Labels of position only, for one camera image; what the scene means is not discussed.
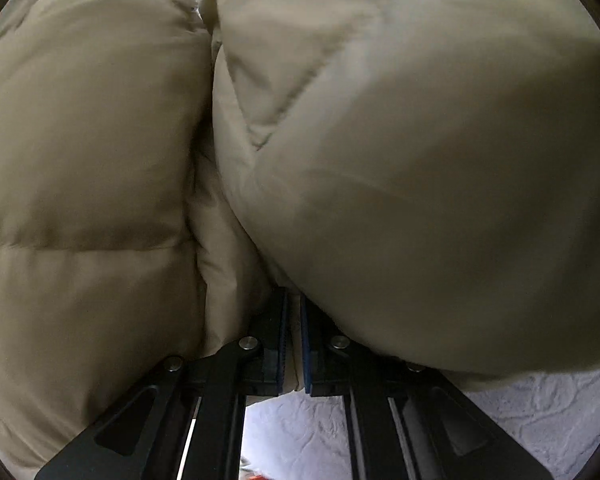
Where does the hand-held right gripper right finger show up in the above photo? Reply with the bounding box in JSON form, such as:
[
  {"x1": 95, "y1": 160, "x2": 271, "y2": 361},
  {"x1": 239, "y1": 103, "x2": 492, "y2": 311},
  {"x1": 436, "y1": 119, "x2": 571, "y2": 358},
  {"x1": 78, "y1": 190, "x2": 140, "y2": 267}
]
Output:
[{"x1": 300, "y1": 295, "x2": 553, "y2": 480}]

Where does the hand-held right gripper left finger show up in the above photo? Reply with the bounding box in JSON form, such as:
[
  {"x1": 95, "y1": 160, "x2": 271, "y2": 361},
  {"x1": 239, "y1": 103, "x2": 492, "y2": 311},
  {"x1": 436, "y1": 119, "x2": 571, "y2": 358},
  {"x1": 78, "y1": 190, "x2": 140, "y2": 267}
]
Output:
[{"x1": 34, "y1": 287, "x2": 288, "y2": 480}]

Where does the beige puffer jacket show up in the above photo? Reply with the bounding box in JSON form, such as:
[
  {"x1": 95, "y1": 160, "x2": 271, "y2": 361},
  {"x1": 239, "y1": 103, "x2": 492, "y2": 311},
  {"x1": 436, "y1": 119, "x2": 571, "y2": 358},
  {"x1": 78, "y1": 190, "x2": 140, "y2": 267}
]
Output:
[{"x1": 0, "y1": 0, "x2": 600, "y2": 471}]

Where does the lavender bed blanket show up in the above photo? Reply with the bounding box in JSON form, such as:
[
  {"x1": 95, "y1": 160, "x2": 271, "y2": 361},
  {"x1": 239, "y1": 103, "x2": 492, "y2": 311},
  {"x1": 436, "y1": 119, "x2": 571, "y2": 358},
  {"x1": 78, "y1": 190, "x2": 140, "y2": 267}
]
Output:
[{"x1": 240, "y1": 370, "x2": 600, "y2": 480}]

